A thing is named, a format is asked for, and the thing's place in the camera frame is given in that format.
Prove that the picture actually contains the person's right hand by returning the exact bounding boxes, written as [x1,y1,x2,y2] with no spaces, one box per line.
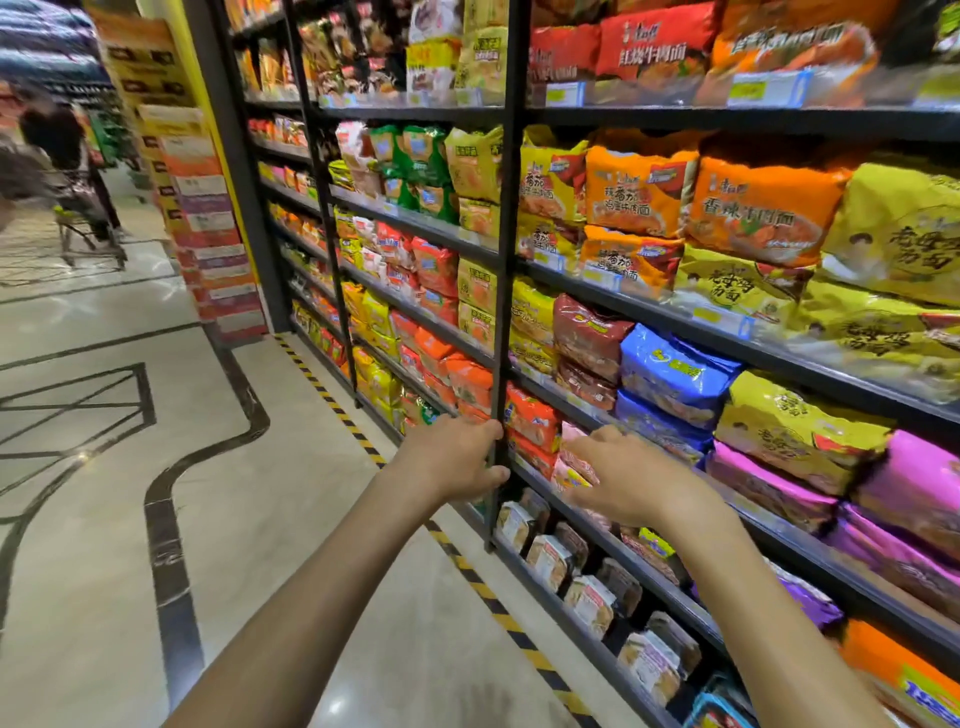
[560,424,724,535]

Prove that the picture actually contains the person's left hand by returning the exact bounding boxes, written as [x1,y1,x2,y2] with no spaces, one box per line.
[392,414,513,505]

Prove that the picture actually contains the yellow noodle multipack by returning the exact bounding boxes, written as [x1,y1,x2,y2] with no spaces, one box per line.
[444,125,505,205]

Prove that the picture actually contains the noodle packets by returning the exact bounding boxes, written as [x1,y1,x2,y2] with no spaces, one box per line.
[224,0,960,728]

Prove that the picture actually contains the pink noodle multipack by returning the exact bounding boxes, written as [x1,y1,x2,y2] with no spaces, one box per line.
[335,121,373,174]

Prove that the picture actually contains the black metal store shelving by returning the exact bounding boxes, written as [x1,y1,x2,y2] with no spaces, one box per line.
[179,0,960,728]

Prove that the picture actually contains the person's left forearm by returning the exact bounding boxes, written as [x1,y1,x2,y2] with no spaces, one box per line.
[164,449,444,728]

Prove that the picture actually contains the person's right forearm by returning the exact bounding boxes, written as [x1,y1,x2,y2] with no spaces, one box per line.
[659,487,894,728]

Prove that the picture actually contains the stack of printed cartons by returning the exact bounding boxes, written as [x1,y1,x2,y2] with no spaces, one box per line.
[89,7,269,348]

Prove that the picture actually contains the metal shopping cart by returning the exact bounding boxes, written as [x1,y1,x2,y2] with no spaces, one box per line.
[52,168,129,271]

